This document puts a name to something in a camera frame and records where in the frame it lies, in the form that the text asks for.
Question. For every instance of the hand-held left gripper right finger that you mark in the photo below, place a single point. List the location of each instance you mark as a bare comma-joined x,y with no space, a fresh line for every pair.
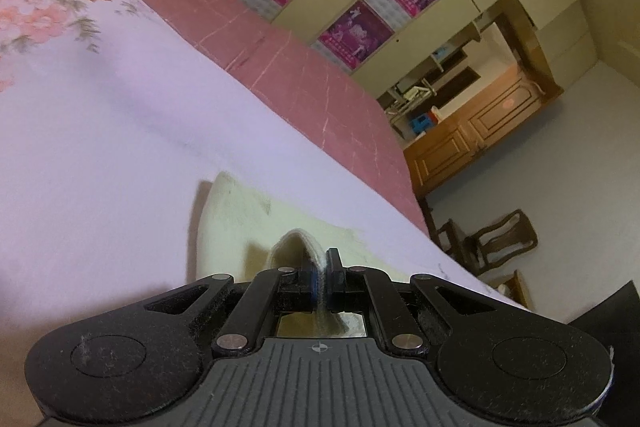
334,279

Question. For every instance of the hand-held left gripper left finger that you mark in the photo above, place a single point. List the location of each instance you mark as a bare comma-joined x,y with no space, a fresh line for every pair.
306,279

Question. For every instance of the cream knit sweater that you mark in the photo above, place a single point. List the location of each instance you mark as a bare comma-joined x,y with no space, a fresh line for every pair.
227,217

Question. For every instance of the dark wooden chair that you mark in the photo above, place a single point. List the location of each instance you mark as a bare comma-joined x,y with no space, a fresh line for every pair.
492,239

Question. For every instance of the blue stool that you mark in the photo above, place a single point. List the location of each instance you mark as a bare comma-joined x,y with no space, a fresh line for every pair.
422,125

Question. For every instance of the metal stair railing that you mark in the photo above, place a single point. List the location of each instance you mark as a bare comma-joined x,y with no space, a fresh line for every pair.
407,99

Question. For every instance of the wooden door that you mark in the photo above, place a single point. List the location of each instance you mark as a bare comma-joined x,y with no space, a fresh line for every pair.
480,127

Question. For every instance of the pink blanket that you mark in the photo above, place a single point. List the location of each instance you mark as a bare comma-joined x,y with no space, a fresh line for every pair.
280,57

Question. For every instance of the lilac floral bed sheet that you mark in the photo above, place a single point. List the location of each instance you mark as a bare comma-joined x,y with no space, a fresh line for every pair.
125,132

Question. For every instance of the open shelf unit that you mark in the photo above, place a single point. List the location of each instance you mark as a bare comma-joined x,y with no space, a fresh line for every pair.
450,49

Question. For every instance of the wooden door frame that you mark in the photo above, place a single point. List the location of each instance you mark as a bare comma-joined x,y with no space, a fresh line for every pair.
540,62

